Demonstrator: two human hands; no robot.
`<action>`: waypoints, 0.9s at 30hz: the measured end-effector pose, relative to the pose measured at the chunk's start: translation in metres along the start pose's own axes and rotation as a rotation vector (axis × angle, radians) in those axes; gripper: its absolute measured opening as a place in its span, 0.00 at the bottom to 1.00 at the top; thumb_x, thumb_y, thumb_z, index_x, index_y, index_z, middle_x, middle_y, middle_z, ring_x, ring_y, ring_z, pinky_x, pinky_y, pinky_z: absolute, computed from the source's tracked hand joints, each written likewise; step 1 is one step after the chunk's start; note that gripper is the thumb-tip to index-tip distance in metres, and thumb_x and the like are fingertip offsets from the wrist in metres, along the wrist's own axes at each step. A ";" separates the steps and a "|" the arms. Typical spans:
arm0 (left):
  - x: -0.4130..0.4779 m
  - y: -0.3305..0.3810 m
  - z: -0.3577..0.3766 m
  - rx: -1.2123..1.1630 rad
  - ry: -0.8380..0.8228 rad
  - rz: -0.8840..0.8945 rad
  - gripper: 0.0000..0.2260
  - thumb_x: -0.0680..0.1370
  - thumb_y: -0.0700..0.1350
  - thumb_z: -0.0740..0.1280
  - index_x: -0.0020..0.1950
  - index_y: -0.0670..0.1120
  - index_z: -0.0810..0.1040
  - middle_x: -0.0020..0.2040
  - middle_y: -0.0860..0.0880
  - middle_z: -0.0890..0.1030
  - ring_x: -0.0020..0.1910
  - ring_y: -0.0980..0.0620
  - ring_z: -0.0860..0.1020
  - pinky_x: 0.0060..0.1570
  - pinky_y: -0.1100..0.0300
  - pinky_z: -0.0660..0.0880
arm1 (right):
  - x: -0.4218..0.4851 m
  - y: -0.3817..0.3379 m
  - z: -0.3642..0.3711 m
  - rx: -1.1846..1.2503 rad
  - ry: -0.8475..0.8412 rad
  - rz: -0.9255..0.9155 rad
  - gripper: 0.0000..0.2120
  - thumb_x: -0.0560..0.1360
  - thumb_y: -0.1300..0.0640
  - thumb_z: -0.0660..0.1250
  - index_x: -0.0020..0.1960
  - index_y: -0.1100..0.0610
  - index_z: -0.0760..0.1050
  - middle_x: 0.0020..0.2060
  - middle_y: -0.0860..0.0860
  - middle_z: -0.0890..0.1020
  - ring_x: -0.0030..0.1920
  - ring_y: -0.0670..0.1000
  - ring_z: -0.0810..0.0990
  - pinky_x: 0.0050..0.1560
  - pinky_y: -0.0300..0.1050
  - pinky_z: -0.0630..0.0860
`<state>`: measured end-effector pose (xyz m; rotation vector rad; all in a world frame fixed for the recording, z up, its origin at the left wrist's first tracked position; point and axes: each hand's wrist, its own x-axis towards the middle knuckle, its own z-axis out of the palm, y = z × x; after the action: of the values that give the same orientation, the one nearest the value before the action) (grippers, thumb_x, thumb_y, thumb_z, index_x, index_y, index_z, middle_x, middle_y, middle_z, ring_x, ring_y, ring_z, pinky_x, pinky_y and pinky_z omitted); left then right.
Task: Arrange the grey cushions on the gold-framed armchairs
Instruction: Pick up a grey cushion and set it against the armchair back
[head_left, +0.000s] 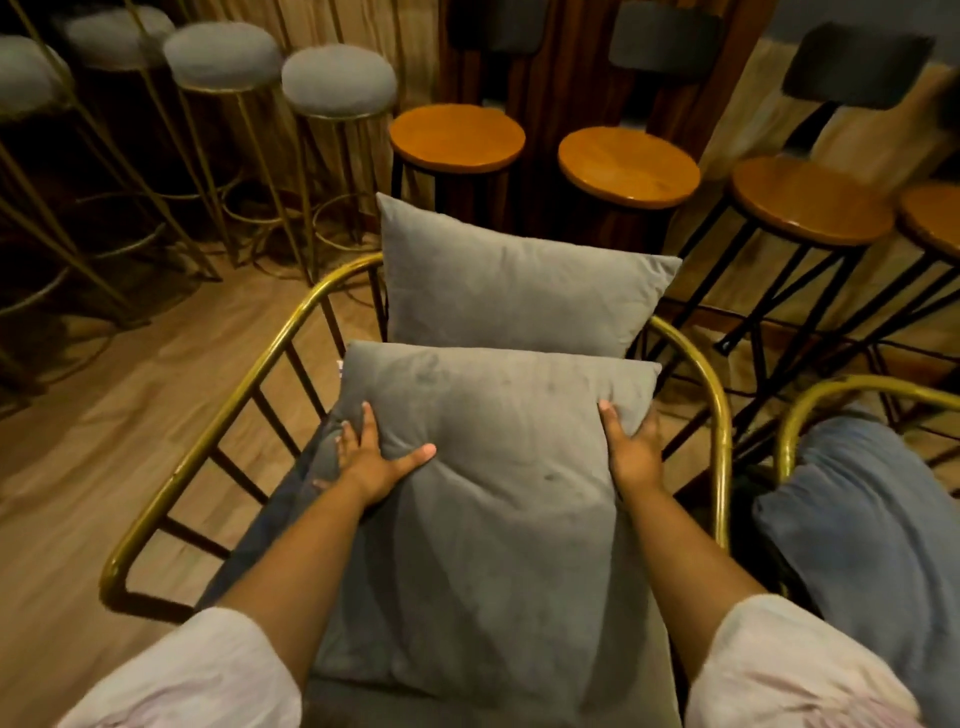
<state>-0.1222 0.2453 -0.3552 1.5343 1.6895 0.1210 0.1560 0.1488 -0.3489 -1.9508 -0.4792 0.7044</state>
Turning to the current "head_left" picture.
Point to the person's left hand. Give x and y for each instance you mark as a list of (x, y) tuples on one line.
[(367, 469)]

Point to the person's right hand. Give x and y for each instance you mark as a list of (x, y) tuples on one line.
[(636, 461)]

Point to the person's left thumb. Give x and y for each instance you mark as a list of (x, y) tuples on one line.
[(411, 457)]

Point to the person's left middle finger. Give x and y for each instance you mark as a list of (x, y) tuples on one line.
[(347, 441)]

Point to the person's right thumb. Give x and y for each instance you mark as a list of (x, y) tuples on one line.
[(611, 424)]

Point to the large grey velvet pillow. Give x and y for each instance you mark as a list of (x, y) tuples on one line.
[(487, 540)]

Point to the person's left forearm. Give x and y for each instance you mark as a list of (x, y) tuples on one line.
[(304, 570)]

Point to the person's right forearm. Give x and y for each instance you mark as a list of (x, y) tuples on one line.
[(679, 570)]

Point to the dark grey seat cushion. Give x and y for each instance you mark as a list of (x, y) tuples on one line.
[(259, 536)]

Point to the wooden seat black bar stool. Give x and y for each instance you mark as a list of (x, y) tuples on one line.
[(628, 166), (457, 139), (814, 201), (934, 217)]

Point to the blue-grey seat cushion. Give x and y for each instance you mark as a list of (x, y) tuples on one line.
[(862, 517)]

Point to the white shirt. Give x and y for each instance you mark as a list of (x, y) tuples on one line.
[(187, 675)]

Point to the grey cushioned gold bar stool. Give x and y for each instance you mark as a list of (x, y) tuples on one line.
[(223, 56), (339, 81), (116, 37), (26, 75)]

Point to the gold metal armchair frame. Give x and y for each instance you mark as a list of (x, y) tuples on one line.
[(225, 420), (817, 397)]

